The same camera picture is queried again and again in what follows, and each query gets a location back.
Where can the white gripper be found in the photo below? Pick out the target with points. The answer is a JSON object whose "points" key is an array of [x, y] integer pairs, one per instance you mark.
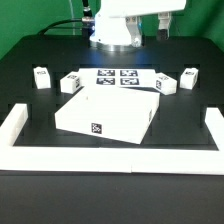
{"points": [[165, 19]]}

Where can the white marker sheet with tags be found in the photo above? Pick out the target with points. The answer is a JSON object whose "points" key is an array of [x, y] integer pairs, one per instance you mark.
{"points": [[117, 77]]}

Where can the white U-shaped fence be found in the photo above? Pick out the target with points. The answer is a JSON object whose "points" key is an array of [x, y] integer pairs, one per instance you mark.
{"points": [[178, 161]]}

